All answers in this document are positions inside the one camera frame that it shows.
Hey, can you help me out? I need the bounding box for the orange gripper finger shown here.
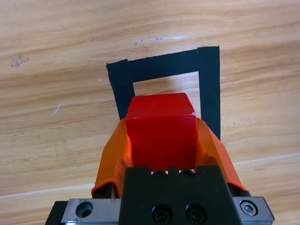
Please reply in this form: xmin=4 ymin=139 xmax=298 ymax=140
xmin=194 ymin=116 xmax=248 ymax=191
xmin=90 ymin=118 xmax=134 ymax=200

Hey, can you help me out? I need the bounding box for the red wooden block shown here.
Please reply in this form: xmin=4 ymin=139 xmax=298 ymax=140
xmin=126 ymin=92 xmax=197 ymax=172

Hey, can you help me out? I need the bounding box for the black tape square outline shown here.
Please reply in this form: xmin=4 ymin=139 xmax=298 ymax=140
xmin=106 ymin=45 xmax=221 ymax=141

